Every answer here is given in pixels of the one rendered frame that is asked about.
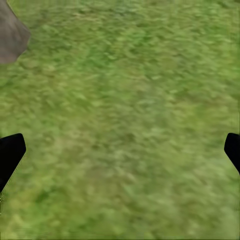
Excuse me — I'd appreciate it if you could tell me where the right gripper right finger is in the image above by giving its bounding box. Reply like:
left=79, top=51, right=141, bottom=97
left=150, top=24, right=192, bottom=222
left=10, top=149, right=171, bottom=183
left=224, top=133, right=240, bottom=173

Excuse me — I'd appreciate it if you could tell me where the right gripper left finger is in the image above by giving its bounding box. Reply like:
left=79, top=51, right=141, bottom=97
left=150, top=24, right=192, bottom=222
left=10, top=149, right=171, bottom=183
left=0, top=133, right=26, bottom=193

